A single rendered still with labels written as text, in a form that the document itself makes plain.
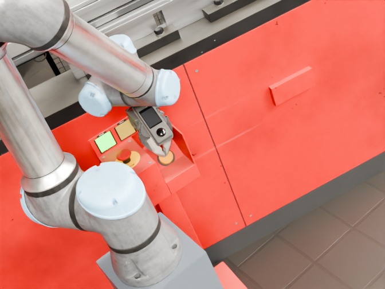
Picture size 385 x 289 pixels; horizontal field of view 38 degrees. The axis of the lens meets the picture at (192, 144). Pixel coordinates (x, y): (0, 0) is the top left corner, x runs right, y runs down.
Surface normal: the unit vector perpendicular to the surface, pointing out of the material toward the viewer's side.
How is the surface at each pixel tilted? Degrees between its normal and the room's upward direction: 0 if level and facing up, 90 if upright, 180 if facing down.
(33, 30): 105
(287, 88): 90
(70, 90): 0
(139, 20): 90
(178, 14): 90
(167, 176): 0
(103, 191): 8
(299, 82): 90
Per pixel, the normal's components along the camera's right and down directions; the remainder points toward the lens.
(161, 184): 0.48, 0.43
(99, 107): -0.37, 0.71
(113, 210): 0.24, 0.51
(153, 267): 0.30, 0.22
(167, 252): 0.70, -0.14
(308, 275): -0.31, -0.74
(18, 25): 0.35, 0.65
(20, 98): 0.81, 0.11
